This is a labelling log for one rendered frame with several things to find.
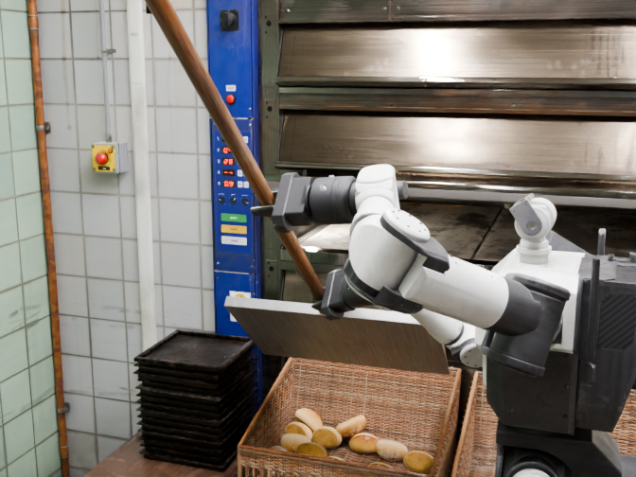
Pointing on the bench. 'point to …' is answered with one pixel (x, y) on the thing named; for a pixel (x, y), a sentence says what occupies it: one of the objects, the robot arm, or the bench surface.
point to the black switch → (229, 20)
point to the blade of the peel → (339, 335)
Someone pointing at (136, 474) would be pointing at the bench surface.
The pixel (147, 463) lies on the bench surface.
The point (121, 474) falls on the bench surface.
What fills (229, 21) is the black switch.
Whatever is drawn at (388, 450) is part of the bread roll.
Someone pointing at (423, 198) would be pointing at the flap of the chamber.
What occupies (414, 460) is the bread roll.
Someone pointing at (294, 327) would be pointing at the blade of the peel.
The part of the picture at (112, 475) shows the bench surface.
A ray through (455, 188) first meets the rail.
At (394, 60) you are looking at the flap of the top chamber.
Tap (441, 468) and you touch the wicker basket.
